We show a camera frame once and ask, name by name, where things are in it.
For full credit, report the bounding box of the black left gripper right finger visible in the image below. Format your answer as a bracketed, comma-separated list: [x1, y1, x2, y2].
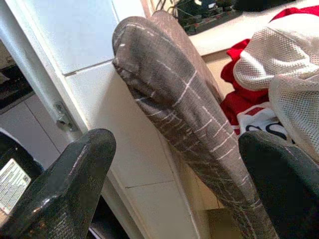
[238, 131, 319, 239]

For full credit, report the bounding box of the black top-load washing machine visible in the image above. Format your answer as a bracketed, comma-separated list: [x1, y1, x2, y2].
[0, 128, 44, 225]

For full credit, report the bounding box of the white mesh garment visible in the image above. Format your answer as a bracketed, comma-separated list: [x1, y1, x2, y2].
[234, 14, 319, 160]

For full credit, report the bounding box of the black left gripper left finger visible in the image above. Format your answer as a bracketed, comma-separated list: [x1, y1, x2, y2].
[0, 127, 117, 239]

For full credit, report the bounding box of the red white printed garment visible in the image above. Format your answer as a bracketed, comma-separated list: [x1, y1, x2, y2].
[220, 5, 319, 147]

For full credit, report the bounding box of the silver door hinge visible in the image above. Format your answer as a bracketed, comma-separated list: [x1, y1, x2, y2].
[55, 101, 75, 132]

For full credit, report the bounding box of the white washer label sticker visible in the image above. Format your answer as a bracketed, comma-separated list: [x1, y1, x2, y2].
[0, 158, 32, 215]

